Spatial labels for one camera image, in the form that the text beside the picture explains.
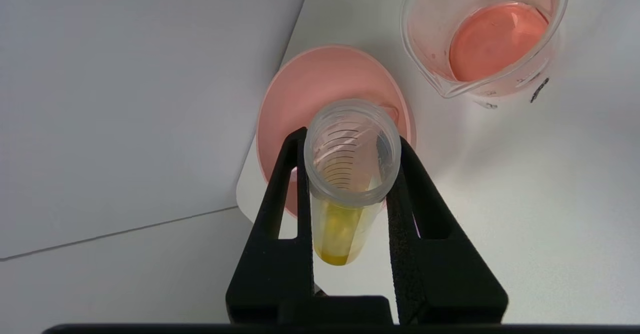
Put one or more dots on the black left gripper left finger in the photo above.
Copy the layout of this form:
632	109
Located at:
272	269

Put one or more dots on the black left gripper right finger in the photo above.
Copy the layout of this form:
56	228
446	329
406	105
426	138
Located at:
442	274

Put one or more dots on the test tube with yellow pigment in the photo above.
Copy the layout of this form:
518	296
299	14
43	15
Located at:
345	224

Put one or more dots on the clear plastic beaker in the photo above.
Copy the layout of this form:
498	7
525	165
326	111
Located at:
495	43

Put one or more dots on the pink plastic bowl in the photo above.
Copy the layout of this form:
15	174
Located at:
320	78

